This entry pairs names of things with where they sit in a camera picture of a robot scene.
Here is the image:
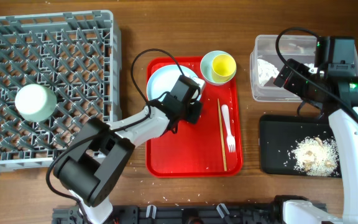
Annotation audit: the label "light blue round plate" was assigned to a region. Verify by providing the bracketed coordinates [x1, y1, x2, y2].
[147, 65, 198, 100]

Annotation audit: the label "yellow plastic cup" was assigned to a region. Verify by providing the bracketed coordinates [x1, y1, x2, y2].
[211, 54, 237, 83]

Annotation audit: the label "leftover rice and food scraps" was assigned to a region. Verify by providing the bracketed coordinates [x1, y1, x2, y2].
[290, 137, 340, 177]

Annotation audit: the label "light blue rice bowl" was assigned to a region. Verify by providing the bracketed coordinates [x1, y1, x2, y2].
[14, 84, 57, 122]

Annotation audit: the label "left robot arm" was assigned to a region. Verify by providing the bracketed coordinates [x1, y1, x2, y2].
[47, 75, 206, 223]

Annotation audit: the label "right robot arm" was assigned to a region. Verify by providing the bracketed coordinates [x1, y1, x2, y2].
[274, 36, 358, 223]

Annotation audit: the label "clear plastic waste bin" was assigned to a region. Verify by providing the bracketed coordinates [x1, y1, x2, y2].
[250, 34, 358, 103]

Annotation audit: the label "grey plastic dishwasher rack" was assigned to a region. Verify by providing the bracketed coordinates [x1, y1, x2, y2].
[0, 10, 122, 172]

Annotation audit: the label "wooden chopstick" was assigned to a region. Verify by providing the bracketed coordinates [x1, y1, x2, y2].
[217, 98, 227, 172]

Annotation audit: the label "red plastic serving tray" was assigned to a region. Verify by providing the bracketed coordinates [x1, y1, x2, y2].
[145, 56, 244, 179]

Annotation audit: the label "crumpled white tissue left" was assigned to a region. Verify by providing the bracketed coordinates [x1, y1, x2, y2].
[257, 58, 279, 86]

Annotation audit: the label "white plastic fork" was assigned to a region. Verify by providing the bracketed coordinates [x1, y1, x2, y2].
[221, 105, 236, 152]

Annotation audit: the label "light blue small bowl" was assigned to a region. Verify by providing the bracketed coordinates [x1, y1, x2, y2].
[200, 50, 236, 86]

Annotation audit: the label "black plastic tray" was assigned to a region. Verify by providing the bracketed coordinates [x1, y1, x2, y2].
[259, 114, 335, 176]

